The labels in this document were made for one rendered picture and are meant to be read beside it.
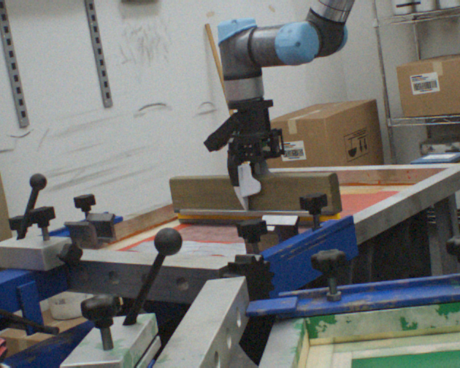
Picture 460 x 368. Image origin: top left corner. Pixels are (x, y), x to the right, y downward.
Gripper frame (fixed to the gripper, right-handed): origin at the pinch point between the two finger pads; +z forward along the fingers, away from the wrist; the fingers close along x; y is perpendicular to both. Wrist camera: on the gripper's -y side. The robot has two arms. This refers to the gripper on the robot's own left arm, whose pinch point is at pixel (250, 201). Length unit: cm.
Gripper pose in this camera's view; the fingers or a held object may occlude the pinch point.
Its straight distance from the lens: 179.8
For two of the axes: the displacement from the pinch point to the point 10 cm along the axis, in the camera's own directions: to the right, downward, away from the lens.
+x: 6.3, -2.3, 7.4
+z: 1.3, 9.7, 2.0
